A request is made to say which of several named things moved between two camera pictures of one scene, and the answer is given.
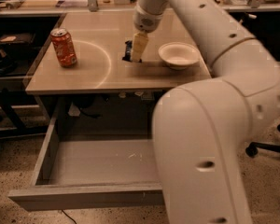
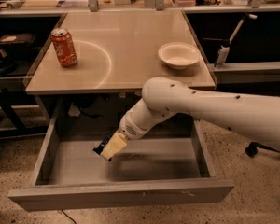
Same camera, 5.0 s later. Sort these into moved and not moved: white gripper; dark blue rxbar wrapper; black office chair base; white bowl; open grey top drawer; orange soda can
Moved: white gripper; dark blue rxbar wrapper
Not moved: black office chair base; white bowl; open grey top drawer; orange soda can
